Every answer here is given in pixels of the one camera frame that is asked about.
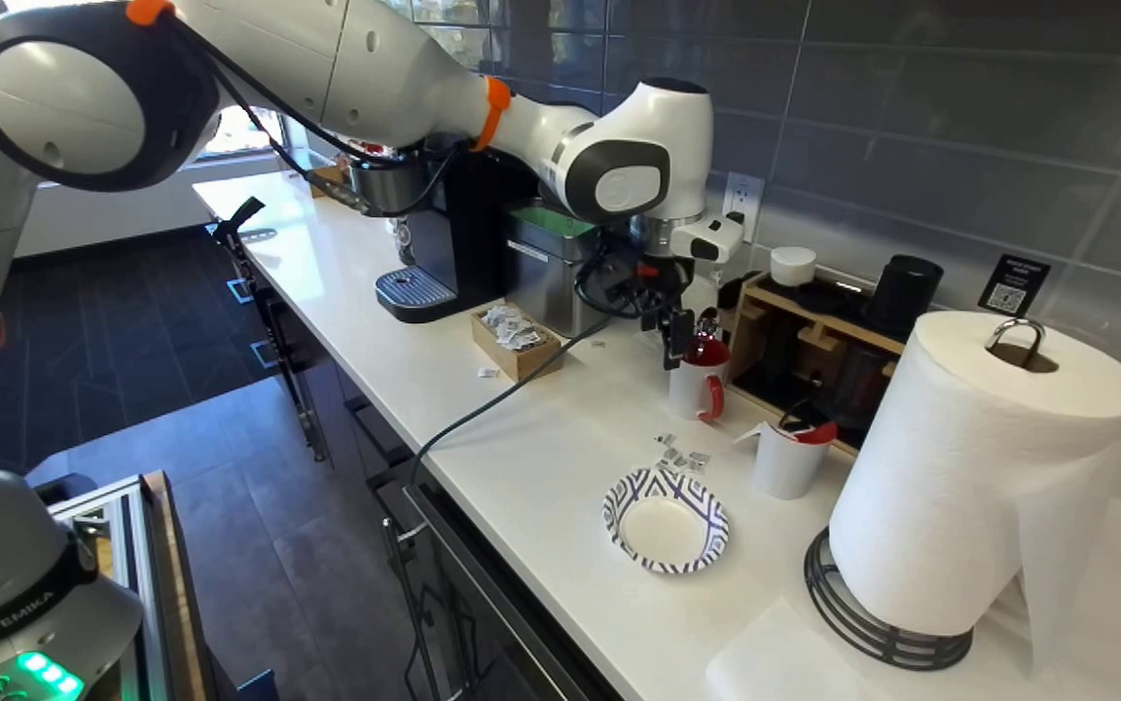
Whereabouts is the black Keurig coffee machine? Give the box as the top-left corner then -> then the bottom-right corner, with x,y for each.
351,143 -> 536,323

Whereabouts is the white paper cup near bowl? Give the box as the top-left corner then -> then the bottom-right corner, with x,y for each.
751,421 -> 837,500

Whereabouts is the black wire towel holder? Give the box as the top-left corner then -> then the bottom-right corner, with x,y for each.
801,534 -> 972,674

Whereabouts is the silver box appliance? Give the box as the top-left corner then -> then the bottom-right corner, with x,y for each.
505,207 -> 594,337

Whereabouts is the cardboard box of sugar packets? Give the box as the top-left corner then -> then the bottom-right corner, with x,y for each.
471,304 -> 559,382

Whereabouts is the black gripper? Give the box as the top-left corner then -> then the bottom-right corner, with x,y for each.
609,219 -> 746,371

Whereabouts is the wooden condiment organizer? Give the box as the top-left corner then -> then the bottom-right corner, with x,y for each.
727,272 -> 903,454

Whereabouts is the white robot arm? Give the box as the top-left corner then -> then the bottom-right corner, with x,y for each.
0,0 -> 711,701

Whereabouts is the blue patterned paper bowl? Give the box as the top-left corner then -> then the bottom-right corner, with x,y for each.
604,468 -> 732,577

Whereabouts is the white paper towel roll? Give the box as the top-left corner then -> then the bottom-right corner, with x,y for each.
831,313 -> 1121,663

